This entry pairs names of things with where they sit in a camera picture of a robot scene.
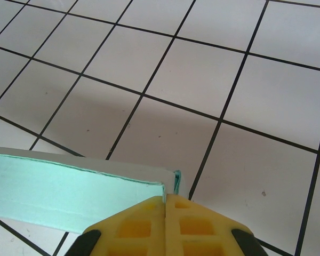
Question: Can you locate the teal paper box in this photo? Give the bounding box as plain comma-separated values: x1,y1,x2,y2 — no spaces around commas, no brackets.
0,145,189,236

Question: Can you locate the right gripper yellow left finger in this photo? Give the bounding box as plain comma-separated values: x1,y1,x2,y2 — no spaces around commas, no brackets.
66,195,167,256

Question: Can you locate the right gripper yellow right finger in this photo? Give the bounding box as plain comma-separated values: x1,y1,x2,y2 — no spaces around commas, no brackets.
165,193,268,256

